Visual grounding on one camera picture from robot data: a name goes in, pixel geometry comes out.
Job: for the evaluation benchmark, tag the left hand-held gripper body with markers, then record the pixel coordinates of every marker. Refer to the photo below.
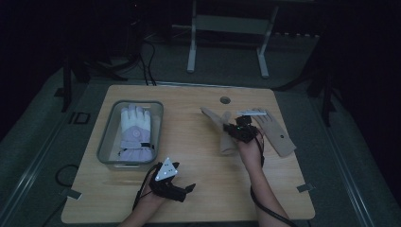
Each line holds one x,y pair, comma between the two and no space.
165,181

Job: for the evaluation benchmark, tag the purple and white glove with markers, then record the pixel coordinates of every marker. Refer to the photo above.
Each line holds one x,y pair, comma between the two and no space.
136,132

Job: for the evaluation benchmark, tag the white metal stand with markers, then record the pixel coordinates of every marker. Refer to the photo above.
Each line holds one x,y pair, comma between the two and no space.
230,25

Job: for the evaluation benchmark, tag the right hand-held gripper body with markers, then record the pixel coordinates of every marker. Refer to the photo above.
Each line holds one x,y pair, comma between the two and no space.
246,130

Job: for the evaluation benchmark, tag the beige glove with dark dot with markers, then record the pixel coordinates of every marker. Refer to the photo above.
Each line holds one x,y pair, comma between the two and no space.
277,135

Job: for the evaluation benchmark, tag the black stand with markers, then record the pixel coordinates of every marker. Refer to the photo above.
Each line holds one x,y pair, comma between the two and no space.
326,101
66,82

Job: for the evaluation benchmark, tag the person's right hand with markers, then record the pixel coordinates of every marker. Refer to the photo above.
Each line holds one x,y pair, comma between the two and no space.
250,154

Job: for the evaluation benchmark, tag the person's left hand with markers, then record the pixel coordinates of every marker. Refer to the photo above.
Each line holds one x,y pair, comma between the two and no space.
151,197

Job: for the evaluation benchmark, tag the grey plastic bin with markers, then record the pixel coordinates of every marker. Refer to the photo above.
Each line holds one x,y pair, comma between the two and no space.
107,142

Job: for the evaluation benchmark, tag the grey tape piece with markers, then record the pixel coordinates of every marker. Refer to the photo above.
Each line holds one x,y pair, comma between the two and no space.
71,194
305,188

